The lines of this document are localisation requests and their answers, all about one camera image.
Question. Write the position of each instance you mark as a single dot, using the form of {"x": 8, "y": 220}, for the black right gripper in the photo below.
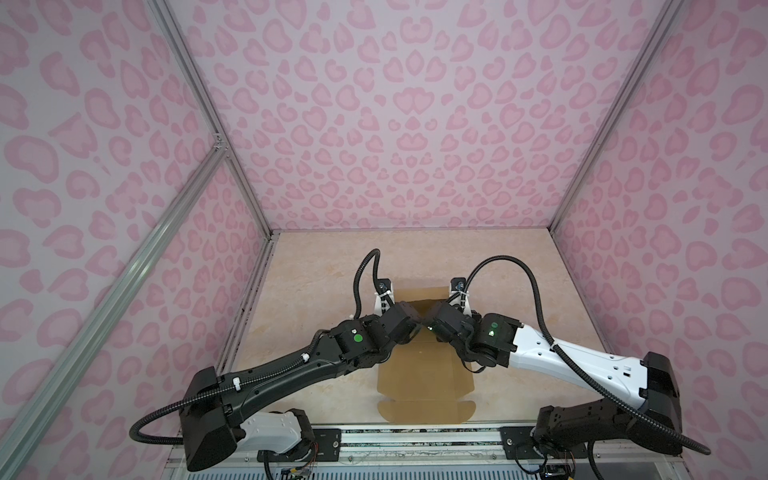
{"x": 437, "y": 337}

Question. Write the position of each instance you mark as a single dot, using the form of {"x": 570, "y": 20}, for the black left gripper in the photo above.
{"x": 410, "y": 337}

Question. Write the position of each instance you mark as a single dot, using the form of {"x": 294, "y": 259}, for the aluminium post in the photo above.
{"x": 167, "y": 22}
{"x": 662, "y": 28}

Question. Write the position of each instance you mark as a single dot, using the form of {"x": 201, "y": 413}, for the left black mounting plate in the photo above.
{"x": 321, "y": 445}

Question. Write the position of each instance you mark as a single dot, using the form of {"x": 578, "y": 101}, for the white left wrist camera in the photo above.
{"x": 384, "y": 296}

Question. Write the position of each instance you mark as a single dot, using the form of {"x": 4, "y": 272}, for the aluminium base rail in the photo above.
{"x": 469, "y": 451}

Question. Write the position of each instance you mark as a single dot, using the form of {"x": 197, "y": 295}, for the back left aluminium post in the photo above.
{"x": 167, "y": 22}

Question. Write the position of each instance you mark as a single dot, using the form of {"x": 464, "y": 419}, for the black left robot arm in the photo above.
{"x": 220, "y": 405}

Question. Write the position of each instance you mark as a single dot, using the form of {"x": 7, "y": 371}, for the back right aluminium post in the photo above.
{"x": 662, "y": 28}

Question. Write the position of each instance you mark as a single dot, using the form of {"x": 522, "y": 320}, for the brown cardboard box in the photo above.
{"x": 424, "y": 382}

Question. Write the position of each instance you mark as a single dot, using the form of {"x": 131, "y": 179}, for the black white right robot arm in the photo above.
{"x": 639, "y": 398}

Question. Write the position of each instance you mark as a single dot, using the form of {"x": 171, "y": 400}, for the black mounting plate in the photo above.
{"x": 321, "y": 445}
{"x": 518, "y": 443}

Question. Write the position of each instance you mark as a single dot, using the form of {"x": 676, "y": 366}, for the left aluminium frame strut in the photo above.
{"x": 38, "y": 414}

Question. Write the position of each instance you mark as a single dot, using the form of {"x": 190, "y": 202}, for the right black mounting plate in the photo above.
{"x": 518, "y": 443}

